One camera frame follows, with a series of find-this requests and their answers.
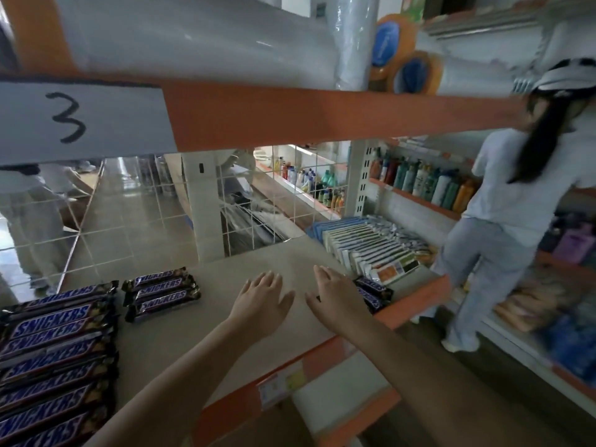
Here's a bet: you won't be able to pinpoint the purple packets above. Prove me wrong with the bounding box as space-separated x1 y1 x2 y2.
553 225 596 267

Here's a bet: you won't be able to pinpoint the stack of blue packets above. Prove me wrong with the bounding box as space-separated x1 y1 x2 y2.
305 217 369 243

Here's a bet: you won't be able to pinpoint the person's right forearm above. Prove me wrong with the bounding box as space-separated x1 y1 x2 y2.
344 316 576 447

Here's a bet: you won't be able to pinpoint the white perforated shelf upright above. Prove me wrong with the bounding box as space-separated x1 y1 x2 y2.
355 139 381 218

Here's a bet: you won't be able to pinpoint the person's left forearm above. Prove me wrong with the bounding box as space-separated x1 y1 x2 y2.
83 318 262 447

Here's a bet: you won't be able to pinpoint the row of brown chocolate bars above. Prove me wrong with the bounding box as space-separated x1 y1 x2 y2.
0 280 120 447

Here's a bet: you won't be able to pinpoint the row of large coloured bottles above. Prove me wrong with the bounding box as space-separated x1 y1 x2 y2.
370 148 478 214

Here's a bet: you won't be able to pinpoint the stack of flat white packets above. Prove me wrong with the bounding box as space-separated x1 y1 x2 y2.
321 216 435 285

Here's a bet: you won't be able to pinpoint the wire mesh panel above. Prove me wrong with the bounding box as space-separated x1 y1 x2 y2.
0 143 351 295

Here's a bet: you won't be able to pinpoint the orange bread packets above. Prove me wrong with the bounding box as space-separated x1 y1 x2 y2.
493 274 562 334

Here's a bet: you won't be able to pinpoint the row of small distant bottles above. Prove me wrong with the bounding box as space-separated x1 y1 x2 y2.
277 156 347 214

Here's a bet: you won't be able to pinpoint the person's right hand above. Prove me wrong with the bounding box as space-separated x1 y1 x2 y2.
305 264 374 339

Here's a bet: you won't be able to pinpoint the plastic-wrapped white roll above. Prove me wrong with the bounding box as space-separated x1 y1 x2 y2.
325 0 381 92

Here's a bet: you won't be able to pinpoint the person's left hand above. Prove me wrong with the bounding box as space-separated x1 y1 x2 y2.
227 271 296 341

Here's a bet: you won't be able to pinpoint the shelf price label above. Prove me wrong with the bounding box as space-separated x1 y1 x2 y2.
257 360 308 411

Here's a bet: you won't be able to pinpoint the orange shelf beam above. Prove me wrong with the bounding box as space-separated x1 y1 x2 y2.
193 273 452 447
0 72 527 154

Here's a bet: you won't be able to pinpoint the tan tape roll blue core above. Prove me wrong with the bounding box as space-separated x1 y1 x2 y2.
388 51 444 96
370 14 421 82

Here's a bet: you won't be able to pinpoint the small white film roll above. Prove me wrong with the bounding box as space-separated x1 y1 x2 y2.
437 56 518 98

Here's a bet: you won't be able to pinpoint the white lower shelf board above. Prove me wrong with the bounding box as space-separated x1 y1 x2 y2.
291 351 402 447

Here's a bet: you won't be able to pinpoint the white paper sign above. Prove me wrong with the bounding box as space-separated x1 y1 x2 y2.
0 80 178 166

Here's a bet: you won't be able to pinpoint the large white film roll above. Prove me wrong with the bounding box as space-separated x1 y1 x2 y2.
52 0 340 90

